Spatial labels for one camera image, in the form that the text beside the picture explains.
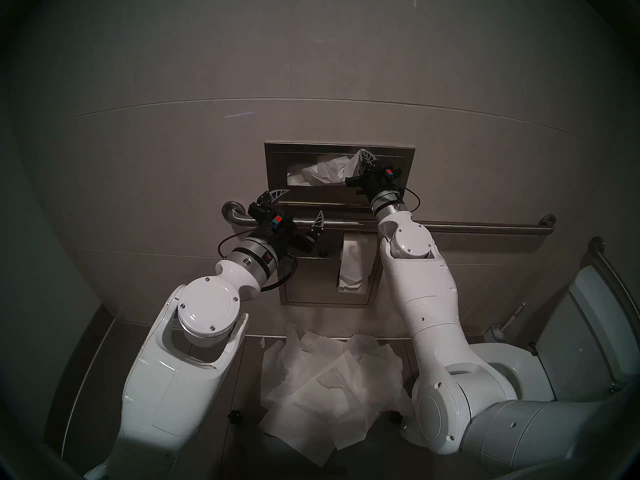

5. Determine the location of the white toilet paper roll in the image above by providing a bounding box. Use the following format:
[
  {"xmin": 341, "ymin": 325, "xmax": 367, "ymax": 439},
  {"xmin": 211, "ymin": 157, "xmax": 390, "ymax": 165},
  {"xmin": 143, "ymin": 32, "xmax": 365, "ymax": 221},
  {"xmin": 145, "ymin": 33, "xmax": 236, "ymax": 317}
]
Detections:
[{"xmin": 337, "ymin": 233, "xmax": 375, "ymax": 292}]

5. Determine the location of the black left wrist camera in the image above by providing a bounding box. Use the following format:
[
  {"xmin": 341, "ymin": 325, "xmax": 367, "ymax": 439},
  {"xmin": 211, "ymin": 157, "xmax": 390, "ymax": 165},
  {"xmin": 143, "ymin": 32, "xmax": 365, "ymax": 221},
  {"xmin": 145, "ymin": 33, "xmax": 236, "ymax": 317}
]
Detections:
[{"xmin": 265, "ymin": 209, "xmax": 293, "ymax": 232}]

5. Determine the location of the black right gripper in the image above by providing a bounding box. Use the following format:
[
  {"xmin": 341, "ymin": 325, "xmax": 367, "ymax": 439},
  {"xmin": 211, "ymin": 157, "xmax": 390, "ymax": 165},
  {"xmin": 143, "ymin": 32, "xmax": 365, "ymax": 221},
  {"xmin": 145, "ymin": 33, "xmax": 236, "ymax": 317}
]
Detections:
[{"xmin": 345, "ymin": 149, "xmax": 402, "ymax": 202}]

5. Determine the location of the short steel grab bar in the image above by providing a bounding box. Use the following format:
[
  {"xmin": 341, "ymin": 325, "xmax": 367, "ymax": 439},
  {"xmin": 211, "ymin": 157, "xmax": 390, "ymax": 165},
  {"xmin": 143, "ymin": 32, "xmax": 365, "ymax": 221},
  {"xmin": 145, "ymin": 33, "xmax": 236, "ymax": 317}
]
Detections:
[{"xmin": 589, "ymin": 236, "xmax": 640, "ymax": 335}]

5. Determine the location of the long steel grab bar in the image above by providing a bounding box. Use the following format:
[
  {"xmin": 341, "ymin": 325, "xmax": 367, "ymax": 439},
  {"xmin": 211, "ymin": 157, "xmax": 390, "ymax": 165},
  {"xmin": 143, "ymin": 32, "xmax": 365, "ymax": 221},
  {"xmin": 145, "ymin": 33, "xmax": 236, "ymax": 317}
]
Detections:
[{"xmin": 222, "ymin": 201, "xmax": 557, "ymax": 236}]

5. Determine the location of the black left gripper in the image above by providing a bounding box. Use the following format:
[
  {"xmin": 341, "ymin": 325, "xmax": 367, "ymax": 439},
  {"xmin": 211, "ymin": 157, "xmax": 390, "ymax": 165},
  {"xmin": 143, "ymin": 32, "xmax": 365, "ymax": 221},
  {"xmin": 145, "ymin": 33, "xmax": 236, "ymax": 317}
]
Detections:
[{"xmin": 248, "ymin": 188, "xmax": 325, "ymax": 257}]

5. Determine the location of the thick braided black cable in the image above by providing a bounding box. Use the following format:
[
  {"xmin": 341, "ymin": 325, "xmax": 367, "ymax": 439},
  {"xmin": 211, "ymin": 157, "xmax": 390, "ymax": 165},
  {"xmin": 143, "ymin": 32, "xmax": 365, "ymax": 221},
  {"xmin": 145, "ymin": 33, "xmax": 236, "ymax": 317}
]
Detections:
[{"xmin": 260, "ymin": 256, "xmax": 299, "ymax": 291}]

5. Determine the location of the stainless steel wall dispenser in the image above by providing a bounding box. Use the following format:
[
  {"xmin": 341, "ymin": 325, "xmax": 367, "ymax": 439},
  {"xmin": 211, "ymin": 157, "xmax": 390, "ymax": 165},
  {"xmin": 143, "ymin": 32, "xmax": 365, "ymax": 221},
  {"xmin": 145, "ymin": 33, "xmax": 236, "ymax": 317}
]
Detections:
[{"xmin": 264, "ymin": 142, "xmax": 416, "ymax": 307}]

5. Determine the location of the pile of white paper sheets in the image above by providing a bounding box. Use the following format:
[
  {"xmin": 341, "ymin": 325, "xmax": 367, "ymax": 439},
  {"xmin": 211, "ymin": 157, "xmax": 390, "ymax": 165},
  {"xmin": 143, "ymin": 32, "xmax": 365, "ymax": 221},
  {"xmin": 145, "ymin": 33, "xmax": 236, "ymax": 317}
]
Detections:
[{"xmin": 257, "ymin": 322, "xmax": 416, "ymax": 467}]

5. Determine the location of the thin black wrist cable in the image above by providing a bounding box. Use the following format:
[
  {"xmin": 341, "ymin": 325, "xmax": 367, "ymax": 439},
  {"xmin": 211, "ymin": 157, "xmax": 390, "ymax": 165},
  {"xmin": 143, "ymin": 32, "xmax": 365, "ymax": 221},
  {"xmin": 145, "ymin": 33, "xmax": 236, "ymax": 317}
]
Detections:
[
  {"xmin": 395, "ymin": 184, "xmax": 421, "ymax": 215},
  {"xmin": 218, "ymin": 233, "xmax": 261, "ymax": 259}
]

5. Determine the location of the white paper toilet seat cover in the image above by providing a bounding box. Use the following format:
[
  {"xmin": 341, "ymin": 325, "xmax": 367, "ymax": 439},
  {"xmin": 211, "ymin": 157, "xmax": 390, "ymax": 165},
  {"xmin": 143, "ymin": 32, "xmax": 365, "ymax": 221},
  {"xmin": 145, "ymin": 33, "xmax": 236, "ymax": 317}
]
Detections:
[{"xmin": 301, "ymin": 153, "xmax": 363, "ymax": 187}]

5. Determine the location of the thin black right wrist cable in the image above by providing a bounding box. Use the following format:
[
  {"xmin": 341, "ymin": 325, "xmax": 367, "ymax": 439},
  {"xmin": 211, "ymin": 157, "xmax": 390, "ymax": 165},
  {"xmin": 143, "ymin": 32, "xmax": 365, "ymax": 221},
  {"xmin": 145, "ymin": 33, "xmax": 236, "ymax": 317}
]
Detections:
[{"xmin": 395, "ymin": 184, "xmax": 421, "ymax": 215}]

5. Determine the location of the white toilet tank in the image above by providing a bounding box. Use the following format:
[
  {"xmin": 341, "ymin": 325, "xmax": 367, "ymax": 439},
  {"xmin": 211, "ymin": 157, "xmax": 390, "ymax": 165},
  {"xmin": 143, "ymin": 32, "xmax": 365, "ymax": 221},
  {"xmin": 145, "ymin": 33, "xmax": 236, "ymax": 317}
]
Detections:
[{"xmin": 537, "ymin": 266, "xmax": 640, "ymax": 400}]

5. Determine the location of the thin black left wrist cable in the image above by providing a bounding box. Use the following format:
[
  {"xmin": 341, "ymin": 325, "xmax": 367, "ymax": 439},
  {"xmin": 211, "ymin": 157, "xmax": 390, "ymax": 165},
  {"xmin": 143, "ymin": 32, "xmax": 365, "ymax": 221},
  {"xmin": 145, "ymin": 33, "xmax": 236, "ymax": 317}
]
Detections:
[{"xmin": 218, "ymin": 233, "xmax": 261, "ymax": 259}]

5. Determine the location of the white toilet brush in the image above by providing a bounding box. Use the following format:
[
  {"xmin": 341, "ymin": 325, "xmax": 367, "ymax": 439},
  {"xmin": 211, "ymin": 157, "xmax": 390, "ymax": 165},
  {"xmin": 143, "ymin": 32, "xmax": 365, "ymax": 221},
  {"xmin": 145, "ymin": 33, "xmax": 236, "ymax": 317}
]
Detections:
[{"xmin": 487, "ymin": 301, "xmax": 527, "ymax": 342}]

